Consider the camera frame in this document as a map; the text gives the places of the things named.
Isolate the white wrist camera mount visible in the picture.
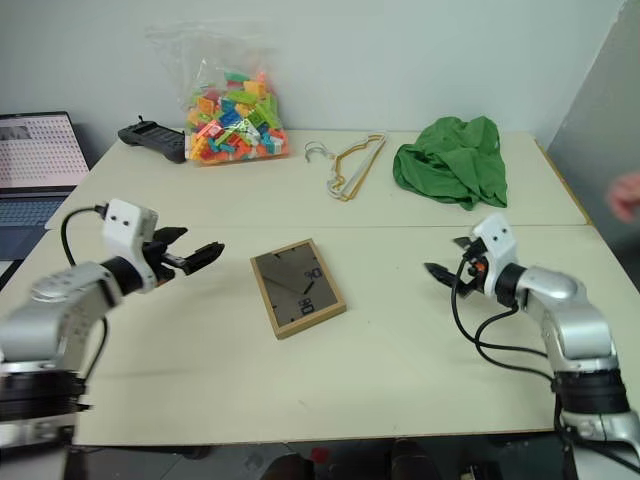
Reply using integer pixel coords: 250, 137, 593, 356
471, 212, 522, 302
101, 198, 160, 294

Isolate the white clothes hanger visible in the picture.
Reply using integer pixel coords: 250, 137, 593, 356
304, 130, 389, 198

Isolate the green cloth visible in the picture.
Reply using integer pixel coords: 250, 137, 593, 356
391, 115, 510, 212

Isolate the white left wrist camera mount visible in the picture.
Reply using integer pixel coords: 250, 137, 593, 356
101, 198, 160, 294

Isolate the person's bare hand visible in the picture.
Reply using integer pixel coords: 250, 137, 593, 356
606, 171, 640, 224

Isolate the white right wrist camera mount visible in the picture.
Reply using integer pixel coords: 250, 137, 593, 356
471, 212, 522, 302

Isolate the wooden framed square clock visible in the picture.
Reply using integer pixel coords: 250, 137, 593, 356
249, 238, 348, 342

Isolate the grey partition panel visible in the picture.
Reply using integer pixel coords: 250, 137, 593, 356
546, 0, 640, 296

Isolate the black handheld terminal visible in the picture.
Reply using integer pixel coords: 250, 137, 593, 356
117, 115, 188, 165

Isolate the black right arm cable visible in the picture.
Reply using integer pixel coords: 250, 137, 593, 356
449, 254, 569, 394

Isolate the clear bag of toy bricks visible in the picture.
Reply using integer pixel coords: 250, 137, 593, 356
144, 24, 292, 168

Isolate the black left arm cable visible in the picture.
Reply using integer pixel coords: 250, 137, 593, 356
60, 203, 110, 384

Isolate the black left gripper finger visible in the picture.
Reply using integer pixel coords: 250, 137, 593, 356
181, 241, 226, 276
154, 226, 190, 246

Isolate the open laptop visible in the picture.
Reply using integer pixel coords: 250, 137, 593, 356
0, 110, 92, 262

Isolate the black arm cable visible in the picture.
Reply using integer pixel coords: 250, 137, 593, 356
449, 254, 569, 394
60, 203, 110, 384

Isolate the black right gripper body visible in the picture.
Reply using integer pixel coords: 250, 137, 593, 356
455, 238, 490, 298

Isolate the yellow clothes hanger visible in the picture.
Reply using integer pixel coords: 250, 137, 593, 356
319, 134, 387, 203

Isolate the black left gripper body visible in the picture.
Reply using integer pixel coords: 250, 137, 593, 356
143, 239, 190, 288

